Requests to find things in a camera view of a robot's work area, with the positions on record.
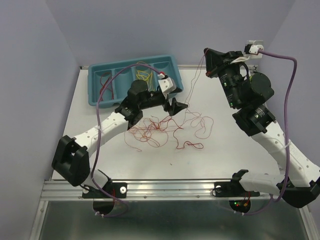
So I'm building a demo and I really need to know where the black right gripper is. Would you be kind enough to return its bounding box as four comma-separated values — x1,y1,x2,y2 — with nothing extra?
203,47,247,109

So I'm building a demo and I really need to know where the bundle of thin wires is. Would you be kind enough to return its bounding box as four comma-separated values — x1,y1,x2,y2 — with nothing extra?
123,109,205,153

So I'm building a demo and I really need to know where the yellow wire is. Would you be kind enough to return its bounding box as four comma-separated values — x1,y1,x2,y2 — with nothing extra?
136,68,156,92

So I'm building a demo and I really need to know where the red wire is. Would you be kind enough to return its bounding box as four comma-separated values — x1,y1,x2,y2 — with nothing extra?
99,72,116,102

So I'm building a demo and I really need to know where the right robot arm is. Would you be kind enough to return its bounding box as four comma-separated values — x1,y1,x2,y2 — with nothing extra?
203,44,320,209

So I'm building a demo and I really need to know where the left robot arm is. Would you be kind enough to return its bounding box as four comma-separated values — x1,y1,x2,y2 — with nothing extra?
51,77,188,197

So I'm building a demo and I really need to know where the teal four-compartment tray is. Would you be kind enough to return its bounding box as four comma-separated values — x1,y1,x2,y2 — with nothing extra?
87,55,184,108

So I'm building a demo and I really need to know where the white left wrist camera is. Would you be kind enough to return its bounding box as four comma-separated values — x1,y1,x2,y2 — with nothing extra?
157,71,177,98

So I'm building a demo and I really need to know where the aluminium front mounting rail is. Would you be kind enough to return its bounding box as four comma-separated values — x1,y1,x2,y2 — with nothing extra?
39,177,308,201

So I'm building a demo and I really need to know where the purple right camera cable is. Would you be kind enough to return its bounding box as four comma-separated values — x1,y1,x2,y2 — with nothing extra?
234,48,298,216

